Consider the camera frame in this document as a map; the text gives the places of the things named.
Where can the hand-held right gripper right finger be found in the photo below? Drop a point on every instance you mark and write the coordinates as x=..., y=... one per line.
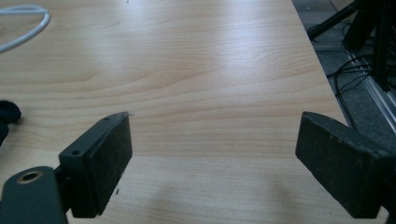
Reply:
x=339, y=168

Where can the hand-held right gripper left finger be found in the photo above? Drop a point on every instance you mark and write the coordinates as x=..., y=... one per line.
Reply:
x=102, y=161

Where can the navy cloth tie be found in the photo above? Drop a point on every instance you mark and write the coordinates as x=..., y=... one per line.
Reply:
x=7, y=113

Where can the black metal stand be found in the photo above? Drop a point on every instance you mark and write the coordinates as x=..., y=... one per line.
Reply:
x=381, y=46

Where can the silver metal floor rail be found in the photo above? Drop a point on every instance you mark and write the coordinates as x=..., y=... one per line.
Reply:
x=378, y=96

